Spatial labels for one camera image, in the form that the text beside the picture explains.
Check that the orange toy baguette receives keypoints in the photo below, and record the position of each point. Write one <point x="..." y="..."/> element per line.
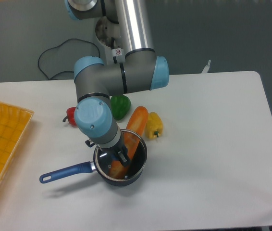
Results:
<point x="136" y="123"/>

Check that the green toy bell pepper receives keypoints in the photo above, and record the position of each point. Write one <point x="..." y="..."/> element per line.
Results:
<point x="120" y="106"/>

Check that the glass pot lid blue knob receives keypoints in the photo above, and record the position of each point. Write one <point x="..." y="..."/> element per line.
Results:
<point x="103" y="162"/>

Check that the yellow toy bell pepper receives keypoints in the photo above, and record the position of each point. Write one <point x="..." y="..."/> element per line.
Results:
<point x="154" y="126"/>

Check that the dark saucepan blue handle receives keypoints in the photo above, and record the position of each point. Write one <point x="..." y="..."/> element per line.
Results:
<point x="85" y="167"/>

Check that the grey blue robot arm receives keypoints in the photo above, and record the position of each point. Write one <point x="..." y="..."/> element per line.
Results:
<point x="96" y="82"/>

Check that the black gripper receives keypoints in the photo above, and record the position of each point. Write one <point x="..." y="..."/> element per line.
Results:
<point x="116" y="148"/>

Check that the red toy bell pepper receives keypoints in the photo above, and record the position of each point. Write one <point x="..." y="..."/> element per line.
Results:
<point x="70" y="116"/>

